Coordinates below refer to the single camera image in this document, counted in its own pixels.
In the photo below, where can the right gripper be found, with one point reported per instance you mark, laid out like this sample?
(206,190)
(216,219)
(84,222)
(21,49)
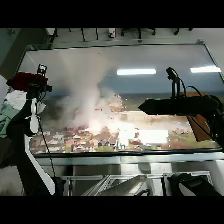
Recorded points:
(186,106)

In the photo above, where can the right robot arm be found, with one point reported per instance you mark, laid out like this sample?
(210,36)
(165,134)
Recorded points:
(216,126)

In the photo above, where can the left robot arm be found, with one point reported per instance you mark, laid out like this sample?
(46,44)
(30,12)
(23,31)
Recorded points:
(31,166)

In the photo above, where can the black office chair base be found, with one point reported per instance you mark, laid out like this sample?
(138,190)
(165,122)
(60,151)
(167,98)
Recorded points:
(139,31)

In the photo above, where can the white garment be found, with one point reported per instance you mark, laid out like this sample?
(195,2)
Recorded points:
(16,99)

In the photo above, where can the pale green garment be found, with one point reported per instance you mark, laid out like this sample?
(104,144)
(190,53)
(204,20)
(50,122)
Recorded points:
(7,120)

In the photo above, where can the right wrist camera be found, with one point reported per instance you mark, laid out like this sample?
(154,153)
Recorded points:
(172,75)

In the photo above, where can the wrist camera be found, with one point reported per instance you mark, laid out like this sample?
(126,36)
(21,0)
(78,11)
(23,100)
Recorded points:
(172,75)
(41,69)

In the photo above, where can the silver frame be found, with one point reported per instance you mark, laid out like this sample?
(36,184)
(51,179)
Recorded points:
(126,186)

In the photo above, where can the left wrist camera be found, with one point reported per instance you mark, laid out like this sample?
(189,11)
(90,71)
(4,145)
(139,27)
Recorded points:
(41,69)

